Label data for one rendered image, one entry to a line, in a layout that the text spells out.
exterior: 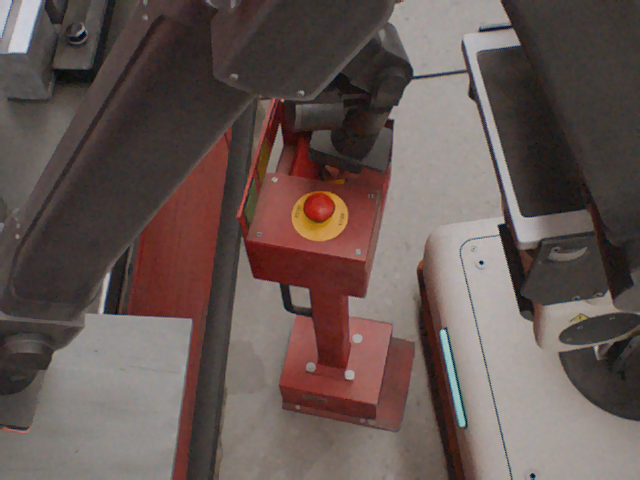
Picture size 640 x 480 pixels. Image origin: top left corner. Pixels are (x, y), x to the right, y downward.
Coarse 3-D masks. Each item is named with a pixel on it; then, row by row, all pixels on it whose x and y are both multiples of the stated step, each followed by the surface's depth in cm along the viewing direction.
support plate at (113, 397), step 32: (96, 320) 82; (128, 320) 82; (160, 320) 82; (64, 352) 81; (96, 352) 81; (128, 352) 81; (160, 352) 81; (64, 384) 80; (96, 384) 80; (128, 384) 79; (160, 384) 79; (64, 416) 78; (96, 416) 78; (128, 416) 78; (160, 416) 78; (0, 448) 77; (32, 448) 77; (64, 448) 77; (96, 448) 77; (128, 448) 77; (160, 448) 77
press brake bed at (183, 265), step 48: (240, 144) 204; (192, 192) 141; (240, 192) 199; (144, 240) 113; (192, 240) 142; (240, 240) 197; (144, 288) 114; (192, 288) 144; (192, 336) 145; (192, 384) 148; (192, 432) 174
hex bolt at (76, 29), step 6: (72, 24) 110; (78, 24) 110; (66, 30) 109; (72, 30) 109; (78, 30) 109; (84, 30) 109; (72, 36) 109; (78, 36) 109; (84, 36) 110; (72, 42) 110; (78, 42) 110
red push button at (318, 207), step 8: (312, 200) 109; (320, 200) 109; (328, 200) 109; (304, 208) 109; (312, 208) 109; (320, 208) 109; (328, 208) 109; (312, 216) 108; (320, 216) 108; (328, 216) 109
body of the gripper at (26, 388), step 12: (36, 372) 68; (0, 384) 67; (12, 384) 67; (24, 384) 69; (36, 384) 71; (0, 396) 70; (12, 396) 70; (24, 396) 70; (36, 396) 71; (0, 408) 69; (12, 408) 70; (24, 408) 70; (0, 420) 69; (12, 420) 69; (24, 420) 70
